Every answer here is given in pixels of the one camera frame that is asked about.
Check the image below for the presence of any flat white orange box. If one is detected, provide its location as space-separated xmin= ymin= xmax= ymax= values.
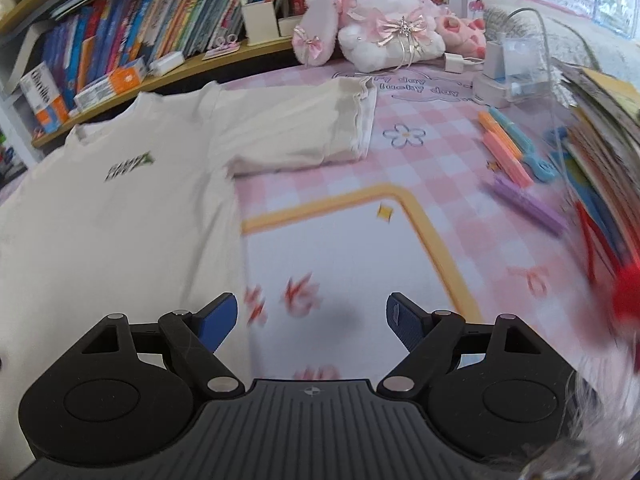
xmin=74 ymin=58 xmax=148 ymax=112

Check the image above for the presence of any wooden bookshelf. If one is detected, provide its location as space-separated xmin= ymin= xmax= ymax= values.
xmin=1 ymin=0 xmax=293 ymax=164

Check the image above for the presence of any small beige desk box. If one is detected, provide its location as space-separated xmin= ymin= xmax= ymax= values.
xmin=242 ymin=1 xmax=280 ymax=47

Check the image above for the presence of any pink checkered cartoon tablecloth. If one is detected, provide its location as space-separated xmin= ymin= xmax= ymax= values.
xmin=217 ymin=65 xmax=632 ymax=388

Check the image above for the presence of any white pink bunny plush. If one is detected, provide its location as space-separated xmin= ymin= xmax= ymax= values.
xmin=292 ymin=0 xmax=446 ymax=73

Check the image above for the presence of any row of colourful books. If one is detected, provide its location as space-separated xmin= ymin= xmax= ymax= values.
xmin=39 ymin=0 xmax=346 ymax=97

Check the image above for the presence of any white orange Usmile box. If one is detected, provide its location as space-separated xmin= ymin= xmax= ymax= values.
xmin=20 ymin=63 xmax=68 ymax=134

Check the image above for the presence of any white charger block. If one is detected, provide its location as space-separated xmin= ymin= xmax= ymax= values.
xmin=149 ymin=51 xmax=186 ymax=77

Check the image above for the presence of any cream white t-shirt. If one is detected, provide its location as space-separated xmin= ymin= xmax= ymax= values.
xmin=1 ymin=78 xmax=376 ymax=478

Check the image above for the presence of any purple highlighter pen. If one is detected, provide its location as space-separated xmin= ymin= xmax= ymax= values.
xmin=489 ymin=174 xmax=567 ymax=236

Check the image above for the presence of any orange highlighter pen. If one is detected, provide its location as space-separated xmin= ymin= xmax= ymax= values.
xmin=478 ymin=112 xmax=533 ymax=188

